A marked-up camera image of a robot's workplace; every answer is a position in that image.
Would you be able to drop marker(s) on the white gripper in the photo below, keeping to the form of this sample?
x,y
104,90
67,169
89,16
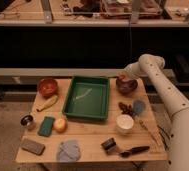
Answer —
x,y
130,70

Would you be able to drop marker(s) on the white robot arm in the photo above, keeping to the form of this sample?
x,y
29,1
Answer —
x,y
176,104

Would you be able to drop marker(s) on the purple bowl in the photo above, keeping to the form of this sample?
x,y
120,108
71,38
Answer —
x,y
126,87

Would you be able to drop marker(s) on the red bowl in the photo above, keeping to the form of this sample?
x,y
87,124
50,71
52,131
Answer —
x,y
47,87

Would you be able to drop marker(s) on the dark red grapes bunch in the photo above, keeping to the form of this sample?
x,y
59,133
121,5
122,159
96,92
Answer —
x,y
126,109

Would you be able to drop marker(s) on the white cup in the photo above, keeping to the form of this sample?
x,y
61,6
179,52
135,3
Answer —
x,y
124,123

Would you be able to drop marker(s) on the green plastic tray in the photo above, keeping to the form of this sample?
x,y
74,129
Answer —
x,y
87,98

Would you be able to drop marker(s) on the wooden table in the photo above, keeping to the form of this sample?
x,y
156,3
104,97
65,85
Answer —
x,y
90,134

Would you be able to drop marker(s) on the metal shelf rack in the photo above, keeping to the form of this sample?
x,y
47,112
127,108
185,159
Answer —
x,y
95,13

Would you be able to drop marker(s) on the yellow banana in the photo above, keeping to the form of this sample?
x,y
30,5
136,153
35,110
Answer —
x,y
48,103

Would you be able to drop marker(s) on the red yellow apple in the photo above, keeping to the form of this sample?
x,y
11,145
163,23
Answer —
x,y
60,125

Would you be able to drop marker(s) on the grey crumpled cloth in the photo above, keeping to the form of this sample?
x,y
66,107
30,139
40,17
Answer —
x,y
68,151

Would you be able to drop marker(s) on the green sponge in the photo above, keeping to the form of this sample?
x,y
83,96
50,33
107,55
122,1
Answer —
x,y
46,126

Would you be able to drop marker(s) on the metal cup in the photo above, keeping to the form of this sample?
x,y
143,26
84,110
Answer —
x,y
28,122

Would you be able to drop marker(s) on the grey brown sponge block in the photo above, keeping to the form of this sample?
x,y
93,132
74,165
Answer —
x,y
32,146

